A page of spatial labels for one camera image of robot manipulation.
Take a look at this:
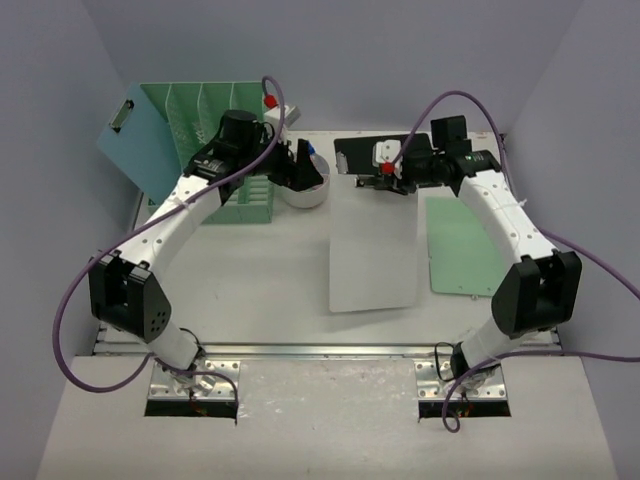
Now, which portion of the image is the white clipboard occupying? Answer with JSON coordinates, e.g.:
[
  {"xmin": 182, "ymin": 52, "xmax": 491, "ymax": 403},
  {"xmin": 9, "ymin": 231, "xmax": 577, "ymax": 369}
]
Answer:
[{"xmin": 329, "ymin": 175, "xmax": 418, "ymax": 313}]

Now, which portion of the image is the blue clipboard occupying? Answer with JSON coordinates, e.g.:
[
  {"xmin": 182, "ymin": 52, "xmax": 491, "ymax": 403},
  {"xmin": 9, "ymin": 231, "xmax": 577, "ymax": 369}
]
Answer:
[{"xmin": 97, "ymin": 83, "xmax": 181, "ymax": 204}]

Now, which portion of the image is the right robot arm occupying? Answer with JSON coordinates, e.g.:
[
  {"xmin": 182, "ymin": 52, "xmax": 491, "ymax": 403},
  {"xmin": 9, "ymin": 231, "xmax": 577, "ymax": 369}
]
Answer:
[{"xmin": 335, "ymin": 116, "xmax": 582, "ymax": 393}]

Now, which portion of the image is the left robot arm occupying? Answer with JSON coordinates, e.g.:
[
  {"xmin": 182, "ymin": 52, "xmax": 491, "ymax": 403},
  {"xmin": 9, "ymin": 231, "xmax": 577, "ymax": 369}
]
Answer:
[{"xmin": 89, "ymin": 105, "xmax": 323, "ymax": 393}]

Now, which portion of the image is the white round desk organizer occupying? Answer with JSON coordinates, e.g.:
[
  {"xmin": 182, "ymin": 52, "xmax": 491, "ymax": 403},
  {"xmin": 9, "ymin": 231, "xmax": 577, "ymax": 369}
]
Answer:
[{"xmin": 278, "ymin": 153, "xmax": 330, "ymax": 209}]

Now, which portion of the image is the black clipboard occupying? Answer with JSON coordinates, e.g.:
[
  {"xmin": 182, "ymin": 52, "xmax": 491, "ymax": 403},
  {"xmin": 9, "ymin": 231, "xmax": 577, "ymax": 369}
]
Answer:
[{"xmin": 334, "ymin": 134, "xmax": 408, "ymax": 176}]

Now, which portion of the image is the green mesh file organizer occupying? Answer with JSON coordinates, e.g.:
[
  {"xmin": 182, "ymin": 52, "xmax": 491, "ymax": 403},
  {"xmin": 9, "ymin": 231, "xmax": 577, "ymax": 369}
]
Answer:
[{"xmin": 140, "ymin": 81, "xmax": 274, "ymax": 225}]

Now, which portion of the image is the green clipboard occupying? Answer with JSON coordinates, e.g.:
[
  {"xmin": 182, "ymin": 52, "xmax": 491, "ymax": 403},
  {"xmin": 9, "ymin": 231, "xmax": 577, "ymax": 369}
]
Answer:
[{"xmin": 425, "ymin": 197, "xmax": 505, "ymax": 297}]

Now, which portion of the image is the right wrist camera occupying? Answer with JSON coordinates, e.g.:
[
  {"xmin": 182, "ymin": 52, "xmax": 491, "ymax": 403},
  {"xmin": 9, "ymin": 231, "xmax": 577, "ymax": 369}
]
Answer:
[{"xmin": 372, "ymin": 139, "xmax": 403, "ymax": 179}]

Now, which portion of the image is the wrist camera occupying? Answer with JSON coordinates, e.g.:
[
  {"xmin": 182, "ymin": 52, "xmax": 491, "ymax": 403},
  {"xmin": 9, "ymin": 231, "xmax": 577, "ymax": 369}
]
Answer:
[
  {"xmin": 372, "ymin": 139, "xmax": 403, "ymax": 179},
  {"xmin": 263, "ymin": 94, "xmax": 301, "ymax": 139}
]

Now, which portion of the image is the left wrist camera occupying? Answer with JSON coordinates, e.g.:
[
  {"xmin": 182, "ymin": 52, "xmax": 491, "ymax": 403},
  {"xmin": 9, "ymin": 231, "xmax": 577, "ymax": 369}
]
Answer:
[{"xmin": 263, "ymin": 94, "xmax": 301, "ymax": 139}]

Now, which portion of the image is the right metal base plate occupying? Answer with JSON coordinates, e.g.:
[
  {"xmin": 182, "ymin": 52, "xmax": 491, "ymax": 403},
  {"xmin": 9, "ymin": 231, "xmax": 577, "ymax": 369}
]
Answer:
[{"xmin": 414, "ymin": 358, "xmax": 507, "ymax": 401}]

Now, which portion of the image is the metal base plate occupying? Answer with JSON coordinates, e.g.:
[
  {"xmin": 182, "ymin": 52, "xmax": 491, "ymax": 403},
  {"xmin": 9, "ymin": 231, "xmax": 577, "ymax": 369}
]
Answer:
[
  {"xmin": 414, "ymin": 358, "xmax": 507, "ymax": 401},
  {"xmin": 147, "ymin": 357, "xmax": 241, "ymax": 402}
]

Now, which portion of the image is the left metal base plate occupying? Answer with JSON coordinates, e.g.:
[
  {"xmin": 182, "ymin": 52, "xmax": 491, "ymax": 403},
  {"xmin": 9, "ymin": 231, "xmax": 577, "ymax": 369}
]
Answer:
[{"xmin": 147, "ymin": 357, "xmax": 241, "ymax": 402}]

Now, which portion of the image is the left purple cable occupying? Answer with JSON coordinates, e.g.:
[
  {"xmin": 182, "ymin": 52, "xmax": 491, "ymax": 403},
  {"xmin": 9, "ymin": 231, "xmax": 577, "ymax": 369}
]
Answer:
[{"xmin": 52, "ymin": 75, "xmax": 289, "ymax": 401}]

